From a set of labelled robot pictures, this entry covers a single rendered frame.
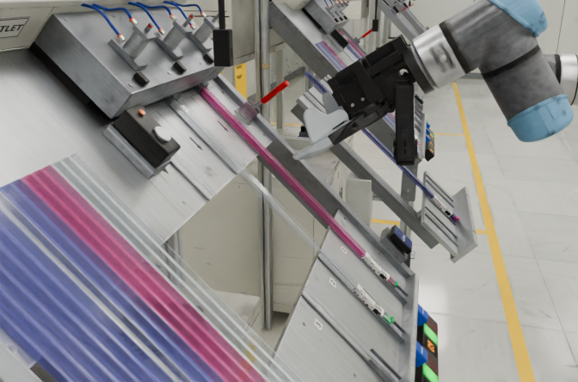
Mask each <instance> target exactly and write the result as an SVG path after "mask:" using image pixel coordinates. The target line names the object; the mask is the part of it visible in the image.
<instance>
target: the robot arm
mask: <svg viewBox="0 0 578 382"><path fill-rule="evenodd" d="M547 27H548V21H547V18H546V15H545V13H544V11H543V8H542V6H541V4H540V2H539V0H477V1H476V2H474V3H473V4H471V5H469V6H468V7H466V8H465V9H462V10H461V11H459V12H458V13H457V14H455V15H453V16H451V17H449V18H448V19H446V20H444V21H443V22H442V23H440V24H439V25H436V26H434V27H433V28H430V29H429V30H428V31H426V32H425V33H423V34H421V35H419V36H417V37H416V38H414V39H413V40H412V46H411V45H410V44H408V43H407V42H406V40H405V39H404V37H403V35H402V34H400V35H399V36H397V37H396V38H395V39H393V40H391V41H389V42H388V43H386V44H384V45H383V46H381V47H380V48H378V49H377V50H375V51H373V52H371V53H369V54H368V55H366V56H364V57H363V58H361V59H359V60H357V61H356V62H354V63H352V64H351V65H349V66H348V67H346V68H344V69H343V70H341V71H339V72H337V73H336V74H335V76H334V77H332V78H330V80H328V81H327V83H328V85H329V87H330V88H331V89H332V91H333V94H330V93H329V92H326V93H324V94H323V97H322V98H323V105H324V107H325V110H326V113H327V114H324V113H323V112H321V111H320V110H318V109H317V108H308V109H306V110H305V111H304V116H303V117H304V123H305V127H306V130H307V133H308V136H309V140H310V142H311V145H309V146H307V147H306V148H304V149H303V150H302V151H300V152H298V153H297V154H295V155H294V156H292V157H293V159H294V160H303V159H310V158H312V157H314V156H316V155H318V154H320V153H321V152H323V151H326V150H327V149H328V148H330V147H332V146H334V145H337V144H338V143H340V142H342V140H344V139H346V138H348V137H350V136H351V135H353V134H355V133H356V132H358V131H359V130H361V129H362V128H365V127H367V126H370V125H371V124H372V123H374V122H376V121H377V120H380V119H381V118H383V117H384V116H386V115H387V114H388V113H393V112H394V111H395V120H396V139H394V142H393V147H392V151H393V154H394V158H395V159H396V161H397V165H398V166H407V165H414V164H415V159H416V158H418V152H419V145H418V140H417V139H415V86H414V83H415V82H417V83H418V85H419V86H420V88H421V90H422V91H423V92H424V93H425V94H428V93H430V92H431V91H433V90H435V88H434V86H436V87H437V88H439V89H440V88H442V87H444V86H446V85H447V84H449V83H451V82H453V81H455V80H456V79H458V78H460V77H462V76H464V75H465V73H466V74H468V73H470V72H471V71H474V70H475V69H477V68H478V69H479V71H480V72H481V75H482V76H483V79H484V81H485V83H486V84H487V85H488V87H489V90H490V91H491V93H492V95H493V97H494V98H495V100H496V102H497V104H498V106H499V108H500V109H501V111H502V113H503V115H504V116H505V118H506V120H507V125H508V126H510V127H511V128H512V130H513V132H514V134H515V136H516V137H517V139H518V140H520V141H522V142H526V143H531V142H536V141H539V140H542V139H546V138H548V137H550V136H552V135H554V134H556V133H558V132H560V131H562V130H563V129H564V128H565V127H567V126H568V125H569V124H570V123H571V122H572V120H573V119H574V112H573V109H572V107H571V106H578V53H575V54H543V53H542V51H541V48H540V47H539V45H538V41H537V39H536V38H537V37H539V35H540V34H541V33H543V32H544V31H545V30H546V29H547ZM401 69H405V70H407V71H408V73H407V72H404V73H403V74H401V73H400V70H401Z"/></svg>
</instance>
